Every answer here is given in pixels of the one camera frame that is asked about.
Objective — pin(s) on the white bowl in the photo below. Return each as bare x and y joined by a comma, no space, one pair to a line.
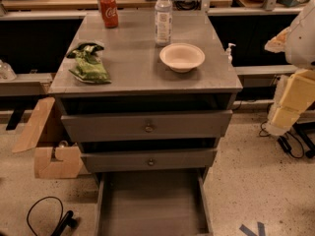
182,57

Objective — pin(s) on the black stand leg right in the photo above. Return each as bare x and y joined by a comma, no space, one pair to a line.
301,129

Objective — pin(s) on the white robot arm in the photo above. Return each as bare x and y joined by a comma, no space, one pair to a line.
299,49

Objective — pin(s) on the hand sanitizer pump bottle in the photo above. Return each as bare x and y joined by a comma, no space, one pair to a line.
228,52

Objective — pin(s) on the grey top drawer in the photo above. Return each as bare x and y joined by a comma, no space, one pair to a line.
146,126

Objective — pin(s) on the grey bottom drawer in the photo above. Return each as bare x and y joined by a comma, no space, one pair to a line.
152,203

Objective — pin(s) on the green jalapeno chip bag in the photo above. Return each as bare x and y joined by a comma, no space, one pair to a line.
89,68

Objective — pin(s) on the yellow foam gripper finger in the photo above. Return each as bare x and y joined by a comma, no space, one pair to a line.
299,92
277,43

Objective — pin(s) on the wooden board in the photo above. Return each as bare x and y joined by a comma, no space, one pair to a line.
33,129

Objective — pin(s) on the clear plastic water bottle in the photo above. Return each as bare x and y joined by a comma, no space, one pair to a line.
163,22

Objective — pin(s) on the red soda can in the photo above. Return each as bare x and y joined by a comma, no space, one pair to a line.
109,13

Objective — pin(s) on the wooden notched block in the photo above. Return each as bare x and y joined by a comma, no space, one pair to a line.
57,162

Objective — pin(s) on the grey drawer cabinet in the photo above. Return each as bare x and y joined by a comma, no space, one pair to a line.
142,83

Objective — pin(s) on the clear plastic item left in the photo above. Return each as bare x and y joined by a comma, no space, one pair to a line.
6,72

